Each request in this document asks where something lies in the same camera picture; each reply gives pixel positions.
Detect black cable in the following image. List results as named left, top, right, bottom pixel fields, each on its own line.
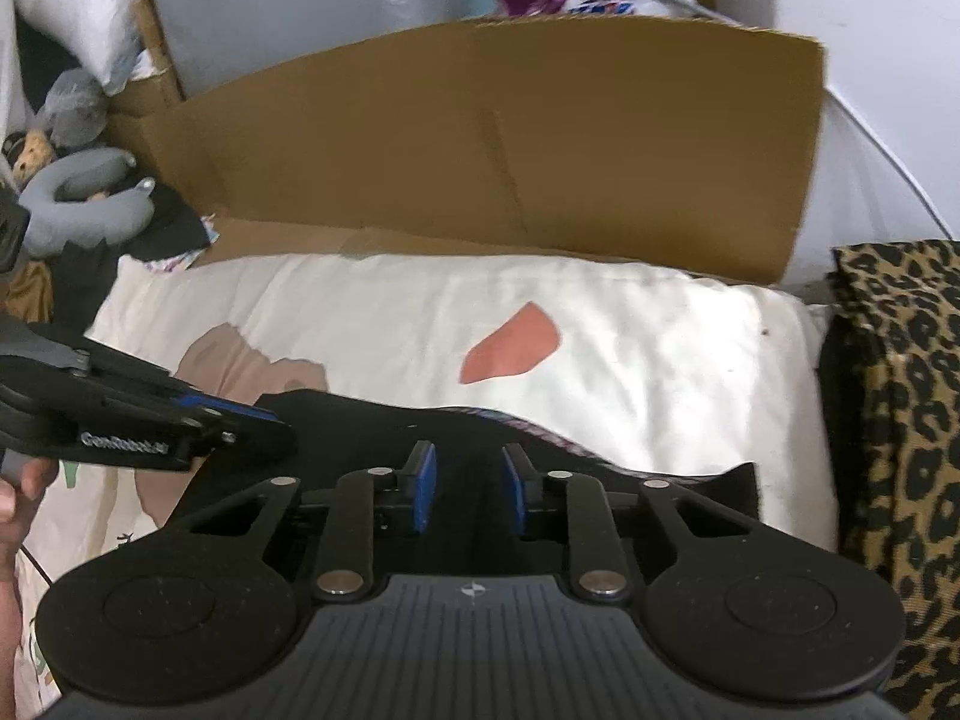
left=15, top=540, right=55, bottom=587

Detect cream bear printed blanket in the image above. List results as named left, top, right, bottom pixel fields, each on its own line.
left=0, top=251, right=837, bottom=720

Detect person's left forearm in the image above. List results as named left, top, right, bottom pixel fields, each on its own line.
left=0, top=577, right=32, bottom=695

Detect white pillow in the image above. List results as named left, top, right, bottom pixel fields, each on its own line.
left=11, top=0, right=147, bottom=95

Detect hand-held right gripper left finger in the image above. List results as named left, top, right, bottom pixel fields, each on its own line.
left=169, top=441, right=438, bottom=601

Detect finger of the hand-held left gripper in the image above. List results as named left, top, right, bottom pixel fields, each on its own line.
left=172, top=381, right=299, bottom=470

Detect clear plastic bag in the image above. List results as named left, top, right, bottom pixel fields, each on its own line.
left=34, top=67, right=110, bottom=151

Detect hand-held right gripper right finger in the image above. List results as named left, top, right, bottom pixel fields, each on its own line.
left=501, top=442, right=758, bottom=601

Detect leopard print cloth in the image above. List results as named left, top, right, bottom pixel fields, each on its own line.
left=817, top=240, right=960, bottom=720

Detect pastel printed sheet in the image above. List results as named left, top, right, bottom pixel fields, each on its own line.
left=142, top=214, right=218, bottom=272

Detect spotted plush toy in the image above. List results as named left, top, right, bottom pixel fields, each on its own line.
left=0, top=131, right=57, bottom=186

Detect brown garment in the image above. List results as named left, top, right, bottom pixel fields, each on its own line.
left=7, top=259, right=58, bottom=323

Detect brown cardboard sheet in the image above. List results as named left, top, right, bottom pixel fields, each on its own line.
left=139, top=15, right=826, bottom=286

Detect black pants with patterned trim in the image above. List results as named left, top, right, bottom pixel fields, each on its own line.
left=161, top=388, right=760, bottom=541

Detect black garment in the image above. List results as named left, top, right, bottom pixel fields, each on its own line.
left=56, top=184, right=212, bottom=331

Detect person's left hand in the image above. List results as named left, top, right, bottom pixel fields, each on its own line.
left=0, top=457, right=59, bottom=586

